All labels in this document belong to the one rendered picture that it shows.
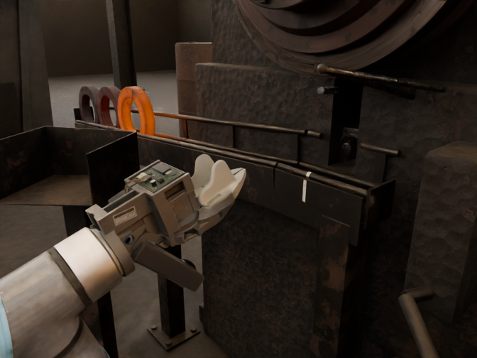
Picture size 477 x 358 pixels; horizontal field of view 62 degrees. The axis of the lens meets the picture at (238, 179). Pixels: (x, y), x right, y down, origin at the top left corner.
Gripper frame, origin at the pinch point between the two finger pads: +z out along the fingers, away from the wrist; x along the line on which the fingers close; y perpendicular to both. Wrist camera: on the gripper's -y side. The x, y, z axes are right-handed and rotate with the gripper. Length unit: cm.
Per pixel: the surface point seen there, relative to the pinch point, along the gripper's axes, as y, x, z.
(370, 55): 10.0, -7.8, 21.8
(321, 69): 11.6, -6.7, 12.5
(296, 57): 9.3, 5.9, 21.6
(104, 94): -6, 93, 19
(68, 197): -11, 47, -14
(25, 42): -1, 290, 48
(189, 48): -41, 251, 155
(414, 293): -18.0, -20.7, 8.9
